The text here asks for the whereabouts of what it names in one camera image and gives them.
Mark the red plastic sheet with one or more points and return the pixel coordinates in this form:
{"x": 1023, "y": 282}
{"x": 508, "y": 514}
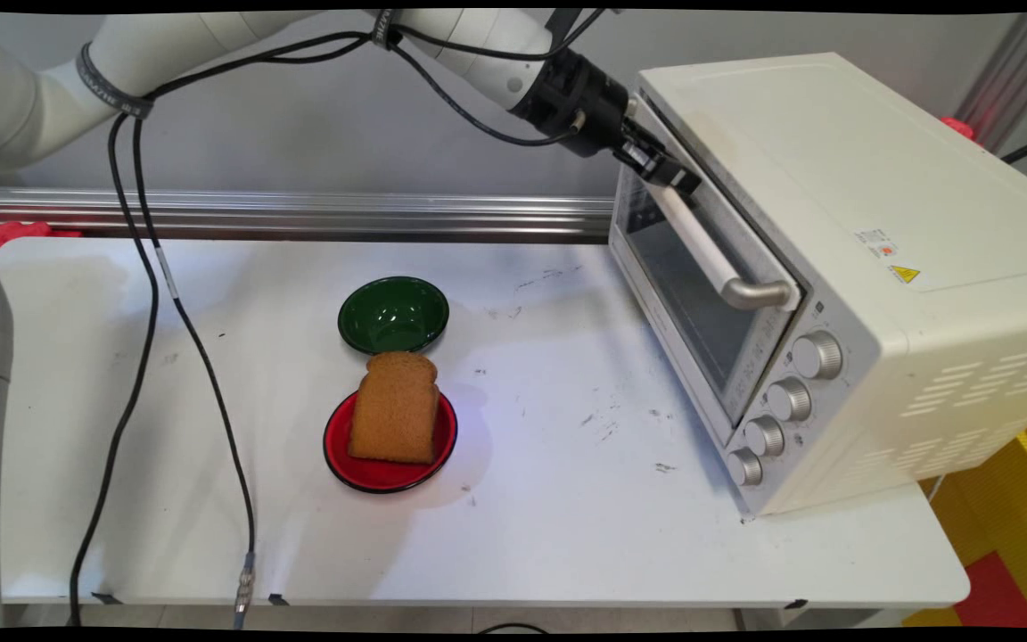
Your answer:
{"x": 14, "y": 236}

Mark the cream toaster oven body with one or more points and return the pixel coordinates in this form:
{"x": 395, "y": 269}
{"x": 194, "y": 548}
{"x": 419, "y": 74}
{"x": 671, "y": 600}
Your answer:
{"x": 879, "y": 178}

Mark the yellow warning sticker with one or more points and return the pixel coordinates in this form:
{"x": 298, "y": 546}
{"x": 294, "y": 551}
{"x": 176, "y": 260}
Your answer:
{"x": 904, "y": 274}

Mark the aluminium profile post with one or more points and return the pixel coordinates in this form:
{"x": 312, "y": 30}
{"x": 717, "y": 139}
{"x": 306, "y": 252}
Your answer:
{"x": 1013, "y": 71}

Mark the brown bread slice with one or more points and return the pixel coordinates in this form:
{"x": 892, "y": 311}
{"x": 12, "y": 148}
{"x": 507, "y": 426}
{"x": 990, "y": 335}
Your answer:
{"x": 394, "y": 410}

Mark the black tape strip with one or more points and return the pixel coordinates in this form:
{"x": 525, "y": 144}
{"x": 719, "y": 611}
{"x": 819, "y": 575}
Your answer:
{"x": 279, "y": 599}
{"x": 795, "y": 604}
{"x": 106, "y": 597}

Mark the silver oven knob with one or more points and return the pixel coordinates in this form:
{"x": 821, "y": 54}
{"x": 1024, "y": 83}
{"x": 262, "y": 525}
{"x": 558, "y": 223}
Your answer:
{"x": 764, "y": 436}
{"x": 817, "y": 355}
{"x": 744, "y": 466}
{"x": 789, "y": 399}

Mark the red plate with black rim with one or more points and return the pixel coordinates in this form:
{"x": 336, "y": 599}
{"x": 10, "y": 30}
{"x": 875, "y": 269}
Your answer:
{"x": 380, "y": 474}

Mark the yellow foam floor mat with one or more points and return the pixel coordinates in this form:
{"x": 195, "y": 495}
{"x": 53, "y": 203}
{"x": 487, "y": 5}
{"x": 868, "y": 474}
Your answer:
{"x": 986, "y": 508}

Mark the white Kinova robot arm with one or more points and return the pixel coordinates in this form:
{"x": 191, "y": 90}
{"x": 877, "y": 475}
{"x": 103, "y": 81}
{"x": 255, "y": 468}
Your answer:
{"x": 210, "y": 36}

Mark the red foam floor mat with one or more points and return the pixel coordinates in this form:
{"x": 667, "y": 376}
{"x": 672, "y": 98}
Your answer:
{"x": 999, "y": 593}

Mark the white label sticker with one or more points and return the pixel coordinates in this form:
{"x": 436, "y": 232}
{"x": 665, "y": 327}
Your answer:
{"x": 876, "y": 242}

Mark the dark green bowl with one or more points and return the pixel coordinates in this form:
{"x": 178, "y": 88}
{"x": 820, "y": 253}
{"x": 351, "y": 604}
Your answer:
{"x": 393, "y": 316}

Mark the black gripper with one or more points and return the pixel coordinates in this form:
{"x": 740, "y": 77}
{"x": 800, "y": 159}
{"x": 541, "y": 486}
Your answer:
{"x": 576, "y": 98}

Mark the small red object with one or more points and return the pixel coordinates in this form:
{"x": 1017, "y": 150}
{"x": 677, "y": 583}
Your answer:
{"x": 959, "y": 129}

